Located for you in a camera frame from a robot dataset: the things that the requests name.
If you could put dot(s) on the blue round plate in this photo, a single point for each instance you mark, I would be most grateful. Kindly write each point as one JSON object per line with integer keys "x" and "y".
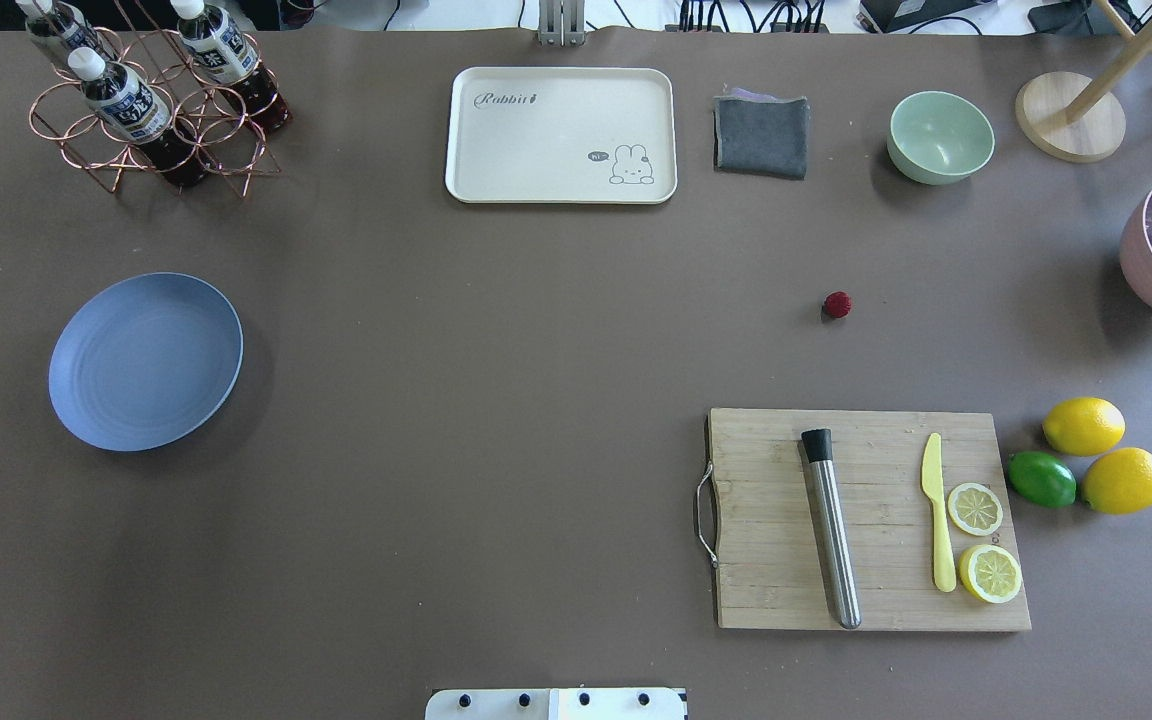
{"x": 145, "y": 362}

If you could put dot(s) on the red strawberry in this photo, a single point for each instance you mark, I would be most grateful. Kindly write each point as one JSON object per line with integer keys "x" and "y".
{"x": 837, "y": 305}

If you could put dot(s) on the cream rabbit tray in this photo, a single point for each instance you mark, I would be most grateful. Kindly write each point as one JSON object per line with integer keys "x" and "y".
{"x": 561, "y": 135}

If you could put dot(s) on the steel muddler black tip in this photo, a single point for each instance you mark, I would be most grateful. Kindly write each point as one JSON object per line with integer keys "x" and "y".
{"x": 840, "y": 578}

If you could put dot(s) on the grey folded cloth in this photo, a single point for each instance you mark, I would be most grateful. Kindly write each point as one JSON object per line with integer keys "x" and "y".
{"x": 762, "y": 134}

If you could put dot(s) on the yellow plastic knife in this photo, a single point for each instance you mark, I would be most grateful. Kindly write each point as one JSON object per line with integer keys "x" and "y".
{"x": 933, "y": 487}

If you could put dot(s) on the green bowl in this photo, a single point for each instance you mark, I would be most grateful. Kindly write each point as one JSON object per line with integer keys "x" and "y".
{"x": 939, "y": 138}

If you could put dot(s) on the upper lemon slice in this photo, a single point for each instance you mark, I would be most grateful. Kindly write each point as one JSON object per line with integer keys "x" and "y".
{"x": 975, "y": 509}

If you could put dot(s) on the right tea bottle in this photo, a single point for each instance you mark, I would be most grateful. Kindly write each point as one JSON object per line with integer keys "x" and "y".
{"x": 225, "y": 56}

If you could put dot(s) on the tea bottle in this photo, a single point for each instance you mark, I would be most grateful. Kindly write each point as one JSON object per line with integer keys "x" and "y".
{"x": 225, "y": 56}
{"x": 57, "y": 28}
{"x": 135, "y": 112}

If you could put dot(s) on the lower lemon half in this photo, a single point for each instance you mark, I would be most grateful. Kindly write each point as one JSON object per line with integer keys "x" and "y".
{"x": 990, "y": 573}

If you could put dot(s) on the green lime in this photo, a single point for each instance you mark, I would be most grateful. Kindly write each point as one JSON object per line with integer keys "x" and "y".
{"x": 1042, "y": 478}

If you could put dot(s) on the front tea bottle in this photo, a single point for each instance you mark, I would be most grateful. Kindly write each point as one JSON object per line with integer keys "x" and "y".
{"x": 135, "y": 112}

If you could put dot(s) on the upper whole lemon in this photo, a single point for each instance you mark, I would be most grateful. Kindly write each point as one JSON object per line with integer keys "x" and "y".
{"x": 1084, "y": 426}

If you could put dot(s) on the whole lemon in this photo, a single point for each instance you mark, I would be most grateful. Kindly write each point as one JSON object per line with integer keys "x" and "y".
{"x": 1119, "y": 482}
{"x": 1084, "y": 426}

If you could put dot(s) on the wooden round stand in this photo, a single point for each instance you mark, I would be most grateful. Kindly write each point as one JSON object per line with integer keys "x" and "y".
{"x": 1075, "y": 118}

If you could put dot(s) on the lower whole lemon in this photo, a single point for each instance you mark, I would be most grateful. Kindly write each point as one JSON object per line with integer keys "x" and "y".
{"x": 1119, "y": 482}

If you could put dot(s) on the back left tea bottle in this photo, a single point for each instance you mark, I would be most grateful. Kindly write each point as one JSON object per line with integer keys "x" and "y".
{"x": 57, "y": 28}

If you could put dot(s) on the grey metal bracket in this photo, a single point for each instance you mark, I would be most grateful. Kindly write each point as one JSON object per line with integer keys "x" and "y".
{"x": 561, "y": 23}

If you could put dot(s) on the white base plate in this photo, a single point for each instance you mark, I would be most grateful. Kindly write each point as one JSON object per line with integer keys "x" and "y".
{"x": 559, "y": 703}

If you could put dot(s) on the copper wire bottle rack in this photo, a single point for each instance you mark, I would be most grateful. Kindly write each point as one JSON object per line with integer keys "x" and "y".
{"x": 226, "y": 141}

